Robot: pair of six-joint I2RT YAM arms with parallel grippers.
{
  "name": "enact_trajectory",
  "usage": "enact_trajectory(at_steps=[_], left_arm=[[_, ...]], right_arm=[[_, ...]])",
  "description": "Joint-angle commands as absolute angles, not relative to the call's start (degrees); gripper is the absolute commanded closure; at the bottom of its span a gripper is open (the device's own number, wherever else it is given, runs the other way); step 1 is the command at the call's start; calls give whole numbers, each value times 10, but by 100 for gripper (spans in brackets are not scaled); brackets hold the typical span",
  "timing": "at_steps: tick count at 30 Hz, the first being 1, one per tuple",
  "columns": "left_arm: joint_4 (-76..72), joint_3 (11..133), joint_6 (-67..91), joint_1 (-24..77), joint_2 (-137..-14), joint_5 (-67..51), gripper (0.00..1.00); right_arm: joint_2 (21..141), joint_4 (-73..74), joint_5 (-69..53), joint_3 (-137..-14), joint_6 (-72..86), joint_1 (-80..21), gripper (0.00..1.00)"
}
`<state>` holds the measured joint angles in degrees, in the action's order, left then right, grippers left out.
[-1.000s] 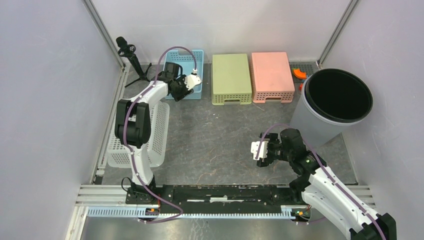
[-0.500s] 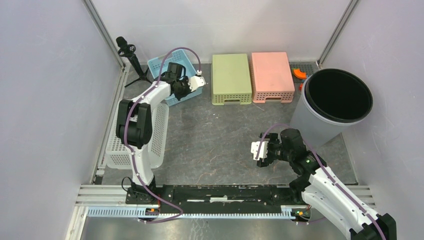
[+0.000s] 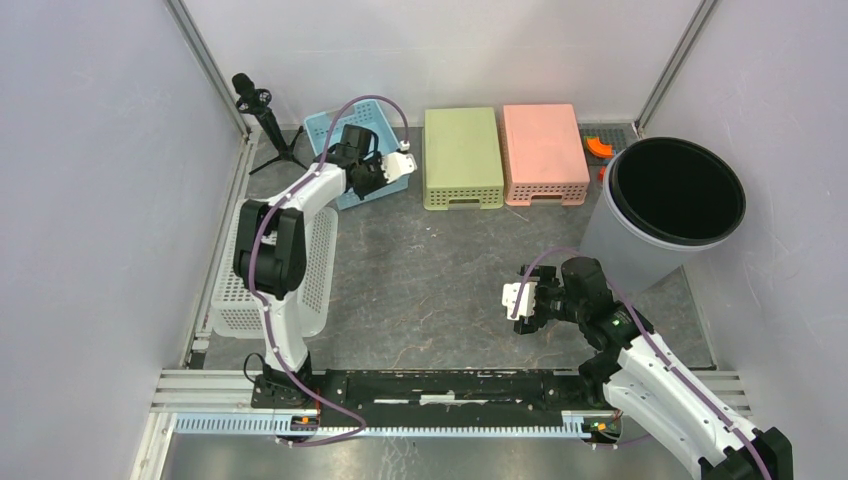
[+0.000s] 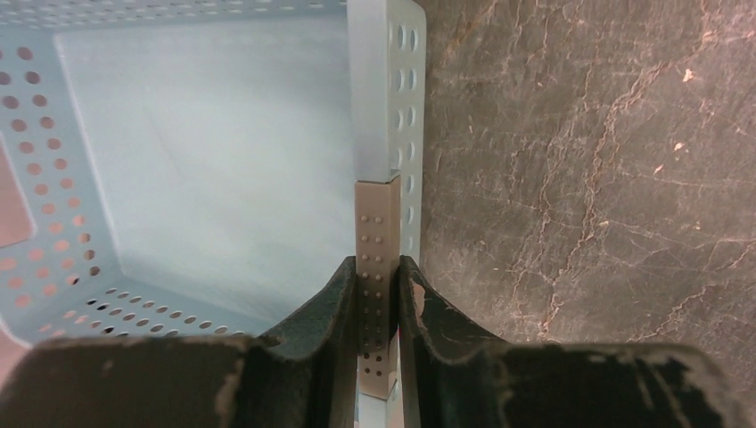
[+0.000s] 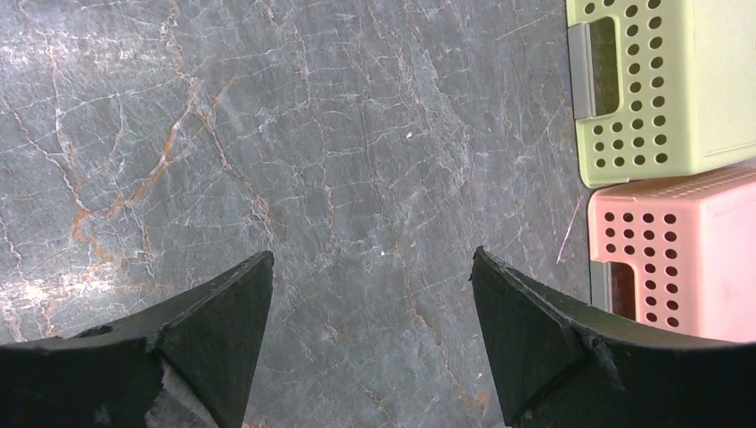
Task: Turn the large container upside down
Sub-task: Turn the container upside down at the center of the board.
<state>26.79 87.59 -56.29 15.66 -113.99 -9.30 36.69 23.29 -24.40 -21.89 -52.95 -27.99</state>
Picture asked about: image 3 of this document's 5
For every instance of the large white perforated basket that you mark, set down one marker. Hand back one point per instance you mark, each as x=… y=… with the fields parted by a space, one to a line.
x=233 y=310

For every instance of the white cable duct strip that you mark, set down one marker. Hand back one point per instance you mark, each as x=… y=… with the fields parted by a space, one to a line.
x=299 y=427

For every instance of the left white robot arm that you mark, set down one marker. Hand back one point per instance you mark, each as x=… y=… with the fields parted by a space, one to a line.
x=278 y=246

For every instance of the black microphone on tripod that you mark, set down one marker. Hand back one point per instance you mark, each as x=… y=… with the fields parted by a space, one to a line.
x=255 y=102

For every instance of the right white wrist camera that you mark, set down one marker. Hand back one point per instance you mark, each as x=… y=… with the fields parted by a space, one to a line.
x=519 y=301

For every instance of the grey bin with black liner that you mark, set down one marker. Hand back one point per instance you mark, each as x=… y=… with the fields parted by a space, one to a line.
x=662 y=201

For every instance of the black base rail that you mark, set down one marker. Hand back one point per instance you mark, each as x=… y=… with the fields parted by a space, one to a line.
x=429 y=399

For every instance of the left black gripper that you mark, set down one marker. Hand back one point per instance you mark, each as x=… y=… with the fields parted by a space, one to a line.
x=377 y=161

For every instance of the pink plastic basket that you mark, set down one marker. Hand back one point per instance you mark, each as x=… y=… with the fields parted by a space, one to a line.
x=542 y=155

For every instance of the dark tray with orange blocks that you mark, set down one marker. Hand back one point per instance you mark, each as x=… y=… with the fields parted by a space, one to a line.
x=603 y=142

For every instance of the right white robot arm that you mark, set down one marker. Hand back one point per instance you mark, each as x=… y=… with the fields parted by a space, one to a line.
x=635 y=372

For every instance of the green plastic basket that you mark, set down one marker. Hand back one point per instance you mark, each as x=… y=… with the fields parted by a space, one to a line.
x=462 y=163

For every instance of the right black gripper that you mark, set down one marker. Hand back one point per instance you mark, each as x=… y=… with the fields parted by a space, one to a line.
x=546 y=276

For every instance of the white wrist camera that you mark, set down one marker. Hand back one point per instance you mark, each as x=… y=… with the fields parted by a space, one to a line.
x=396 y=165
x=519 y=301

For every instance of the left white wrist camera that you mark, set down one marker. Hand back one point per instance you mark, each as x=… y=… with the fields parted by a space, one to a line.
x=396 y=165

